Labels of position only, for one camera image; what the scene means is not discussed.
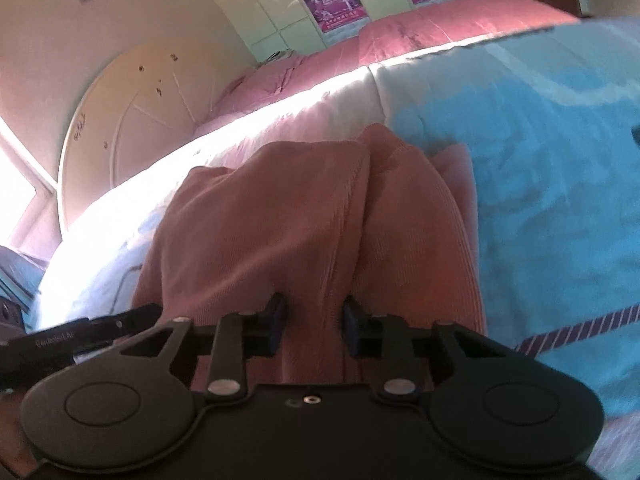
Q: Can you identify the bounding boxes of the blue white patterned bedsheet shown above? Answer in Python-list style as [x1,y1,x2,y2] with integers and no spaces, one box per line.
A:
[32,15,640,480]

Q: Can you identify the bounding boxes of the cream round headboard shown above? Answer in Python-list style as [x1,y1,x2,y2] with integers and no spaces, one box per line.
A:
[57,40,262,237]

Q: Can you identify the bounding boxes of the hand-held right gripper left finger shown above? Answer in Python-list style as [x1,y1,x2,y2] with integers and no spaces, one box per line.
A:
[119,293,289,407]

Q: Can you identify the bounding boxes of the pink ribbed garment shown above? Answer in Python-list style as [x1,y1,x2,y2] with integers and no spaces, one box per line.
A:
[131,124,489,397]

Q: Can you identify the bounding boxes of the pink quilt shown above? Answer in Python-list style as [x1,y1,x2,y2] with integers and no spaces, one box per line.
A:
[192,0,595,139]

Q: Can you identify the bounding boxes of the grey blue cloth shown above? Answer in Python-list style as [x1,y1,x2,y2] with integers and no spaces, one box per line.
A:
[0,244,48,313]

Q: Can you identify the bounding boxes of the cream glossy wardrobe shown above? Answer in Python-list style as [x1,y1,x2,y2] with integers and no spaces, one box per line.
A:
[187,0,507,69]

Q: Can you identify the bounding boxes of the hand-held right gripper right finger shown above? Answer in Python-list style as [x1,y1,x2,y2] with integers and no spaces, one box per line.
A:
[342,294,507,407]

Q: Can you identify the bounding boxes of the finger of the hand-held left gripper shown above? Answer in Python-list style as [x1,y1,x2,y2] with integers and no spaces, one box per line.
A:
[75,303,165,345]

